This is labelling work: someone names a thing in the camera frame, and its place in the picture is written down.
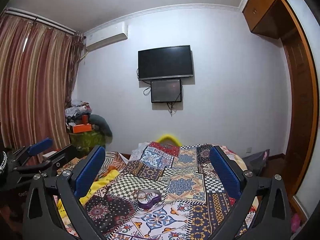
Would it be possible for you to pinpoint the purple heart-shaped jewelry box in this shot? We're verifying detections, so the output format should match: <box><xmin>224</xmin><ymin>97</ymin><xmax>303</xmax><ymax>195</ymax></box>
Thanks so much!
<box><xmin>135</xmin><ymin>189</ymin><xmax>162</xmax><ymax>210</ymax></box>

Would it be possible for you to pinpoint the green patterned covered stand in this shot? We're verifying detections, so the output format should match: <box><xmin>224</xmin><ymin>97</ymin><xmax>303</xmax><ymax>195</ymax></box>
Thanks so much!
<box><xmin>69</xmin><ymin>131</ymin><xmax>106</xmax><ymax>155</ymax></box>

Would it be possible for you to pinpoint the orange box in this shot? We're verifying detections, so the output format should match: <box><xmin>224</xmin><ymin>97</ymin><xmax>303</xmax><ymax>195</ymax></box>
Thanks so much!
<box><xmin>72</xmin><ymin>124</ymin><xmax>92</xmax><ymax>133</ymax></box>

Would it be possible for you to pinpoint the yellow cloth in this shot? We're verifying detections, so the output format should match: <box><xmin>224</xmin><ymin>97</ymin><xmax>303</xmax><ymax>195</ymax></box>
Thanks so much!
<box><xmin>56</xmin><ymin>170</ymin><xmax>120</xmax><ymax>219</ymax></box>

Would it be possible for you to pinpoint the dark green clothing bundle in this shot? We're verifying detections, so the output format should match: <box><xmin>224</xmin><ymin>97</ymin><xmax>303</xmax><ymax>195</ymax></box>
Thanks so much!
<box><xmin>89</xmin><ymin>114</ymin><xmax>113</xmax><ymax>144</ymax></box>

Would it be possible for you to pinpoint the striped orange blanket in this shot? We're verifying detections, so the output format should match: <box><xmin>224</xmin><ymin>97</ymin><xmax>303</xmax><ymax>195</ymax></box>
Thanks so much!
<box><xmin>57</xmin><ymin>151</ymin><xmax>131</xmax><ymax>181</ymax></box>

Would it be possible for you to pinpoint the red striped curtain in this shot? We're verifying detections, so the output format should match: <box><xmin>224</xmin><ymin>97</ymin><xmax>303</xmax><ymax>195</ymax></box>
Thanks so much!
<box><xmin>1</xmin><ymin>14</ymin><xmax>84</xmax><ymax>150</ymax></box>

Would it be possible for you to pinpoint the patchwork patterned bedspread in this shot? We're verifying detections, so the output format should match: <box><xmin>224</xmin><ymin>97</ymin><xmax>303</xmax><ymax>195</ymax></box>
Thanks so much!
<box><xmin>85</xmin><ymin>142</ymin><xmax>235</xmax><ymax>239</ymax></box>

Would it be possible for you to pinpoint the yellow plastic chair back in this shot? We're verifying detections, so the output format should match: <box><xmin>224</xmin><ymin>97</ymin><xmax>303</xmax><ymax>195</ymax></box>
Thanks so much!
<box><xmin>156</xmin><ymin>134</ymin><xmax>182</xmax><ymax>147</ymax></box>

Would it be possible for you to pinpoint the brown wooden wardrobe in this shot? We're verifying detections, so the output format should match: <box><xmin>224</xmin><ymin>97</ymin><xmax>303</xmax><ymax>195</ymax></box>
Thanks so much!
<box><xmin>241</xmin><ymin>0</ymin><xmax>318</xmax><ymax>221</ymax></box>

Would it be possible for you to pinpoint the white sliding wardrobe door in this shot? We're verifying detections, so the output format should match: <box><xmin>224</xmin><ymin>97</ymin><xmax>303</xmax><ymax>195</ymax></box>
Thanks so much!
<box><xmin>281</xmin><ymin>0</ymin><xmax>319</xmax><ymax>220</ymax></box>

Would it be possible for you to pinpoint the beaded bracelet in box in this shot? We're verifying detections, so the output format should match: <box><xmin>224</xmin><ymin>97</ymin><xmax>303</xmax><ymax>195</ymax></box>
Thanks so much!
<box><xmin>134</xmin><ymin>190</ymin><xmax>153</xmax><ymax>202</ymax></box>

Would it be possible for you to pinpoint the white wall air conditioner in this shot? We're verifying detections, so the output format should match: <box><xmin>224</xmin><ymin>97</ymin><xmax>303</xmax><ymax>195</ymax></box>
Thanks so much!
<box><xmin>86</xmin><ymin>22</ymin><xmax>128</xmax><ymax>52</ymax></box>

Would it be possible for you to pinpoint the small black wall monitor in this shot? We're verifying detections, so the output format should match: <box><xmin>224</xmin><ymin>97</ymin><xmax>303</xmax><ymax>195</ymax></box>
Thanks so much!
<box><xmin>151</xmin><ymin>79</ymin><xmax>182</xmax><ymax>103</ymax></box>

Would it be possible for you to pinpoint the large black wall television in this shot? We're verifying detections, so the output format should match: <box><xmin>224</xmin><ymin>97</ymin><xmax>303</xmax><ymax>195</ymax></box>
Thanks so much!
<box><xmin>137</xmin><ymin>45</ymin><xmax>194</xmax><ymax>81</ymax></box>

